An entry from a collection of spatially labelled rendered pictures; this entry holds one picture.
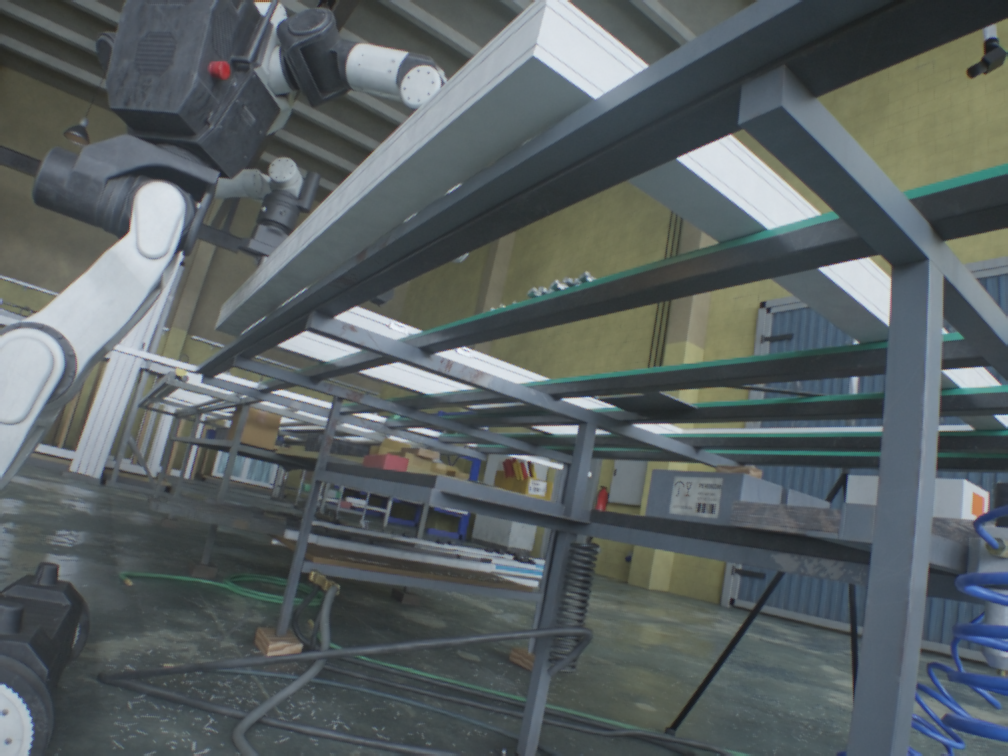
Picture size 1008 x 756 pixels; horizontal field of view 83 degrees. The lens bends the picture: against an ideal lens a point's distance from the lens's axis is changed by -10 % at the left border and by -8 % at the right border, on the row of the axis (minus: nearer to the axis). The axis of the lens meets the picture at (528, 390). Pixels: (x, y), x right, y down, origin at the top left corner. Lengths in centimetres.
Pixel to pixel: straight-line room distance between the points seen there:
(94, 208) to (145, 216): 10
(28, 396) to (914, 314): 119
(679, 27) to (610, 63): 1038
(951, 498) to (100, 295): 138
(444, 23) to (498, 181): 1140
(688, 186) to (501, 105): 19
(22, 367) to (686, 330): 850
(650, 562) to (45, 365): 792
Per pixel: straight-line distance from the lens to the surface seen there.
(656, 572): 862
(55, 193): 133
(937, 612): 709
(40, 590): 145
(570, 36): 56
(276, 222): 155
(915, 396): 55
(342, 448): 351
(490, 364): 165
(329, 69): 136
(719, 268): 70
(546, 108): 56
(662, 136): 50
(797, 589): 770
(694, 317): 922
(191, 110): 128
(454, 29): 1203
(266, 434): 345
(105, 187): 132
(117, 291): 126
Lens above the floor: 53
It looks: 12 degrees up
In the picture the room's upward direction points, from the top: 11 degrees clockwise
